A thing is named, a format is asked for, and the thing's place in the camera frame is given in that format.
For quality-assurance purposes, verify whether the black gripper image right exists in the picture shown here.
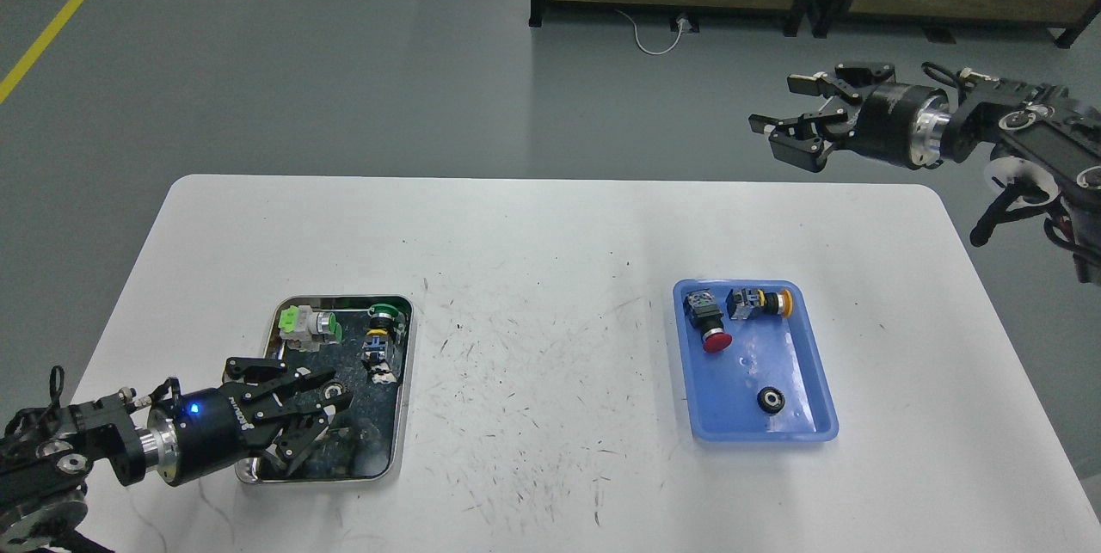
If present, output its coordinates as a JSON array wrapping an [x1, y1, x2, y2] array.
[[748, 63, 950, 172]]

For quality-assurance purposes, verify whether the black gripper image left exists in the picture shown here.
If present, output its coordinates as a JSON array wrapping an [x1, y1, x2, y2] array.
[[146, 357, 355, 486]]

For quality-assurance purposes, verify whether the silver metal tray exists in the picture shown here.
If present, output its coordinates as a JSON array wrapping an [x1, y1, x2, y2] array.
[[235, 295, 416, 485]]

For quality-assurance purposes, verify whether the blue plastic tray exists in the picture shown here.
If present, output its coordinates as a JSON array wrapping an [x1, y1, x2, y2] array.
[[672, 279, 840, 443]]

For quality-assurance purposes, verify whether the red mushroom push button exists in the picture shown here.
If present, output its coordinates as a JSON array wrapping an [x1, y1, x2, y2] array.
[[683, 289, 733, 353]]

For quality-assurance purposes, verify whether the dark green push button switch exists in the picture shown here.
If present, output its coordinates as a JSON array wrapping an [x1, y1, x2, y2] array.
[[361, 304, 404, 384]]

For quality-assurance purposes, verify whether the white cable on floor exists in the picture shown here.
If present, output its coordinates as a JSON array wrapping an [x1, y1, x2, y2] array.
[[613, 8, 696, 55]]

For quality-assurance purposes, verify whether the yellow push button switch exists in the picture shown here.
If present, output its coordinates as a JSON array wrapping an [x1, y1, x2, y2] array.
[[726, 288, 794, 321]]

